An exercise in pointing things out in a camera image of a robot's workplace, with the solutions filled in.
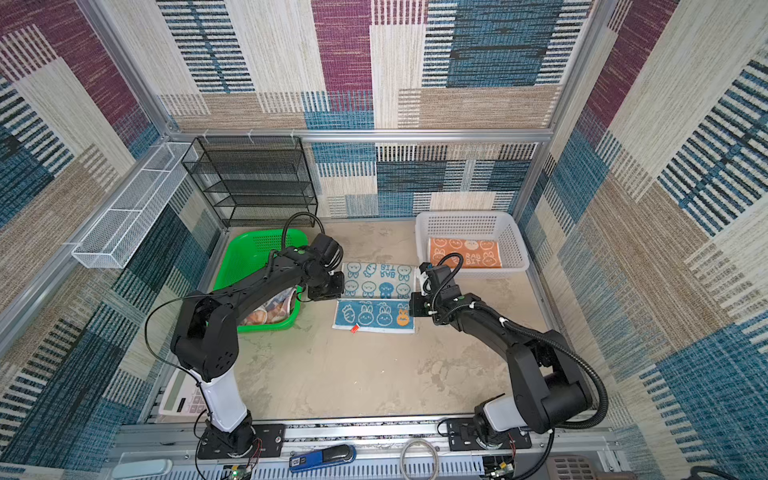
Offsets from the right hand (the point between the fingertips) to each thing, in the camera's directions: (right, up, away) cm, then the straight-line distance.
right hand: (413, 306), depth 90 cm
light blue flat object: (-64, -33, -20) cm, 75 cm away
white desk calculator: (-60, -22, -12) cm, 65 cm away
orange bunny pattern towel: (+24, +16, +19) cm, 34 cm away
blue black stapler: (-21, -30, -21) cm, 42 cm away
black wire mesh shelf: (-55, +41, +20) cm, 72 cm away
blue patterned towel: (-11, +1, +8) cm, 13 cm away
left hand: (-21, +4, +1) cm, 22 cm away
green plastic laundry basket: (-58, +16, +17) cm, 63 cm away
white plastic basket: (+33, +26, +21) cm, 46 cm away
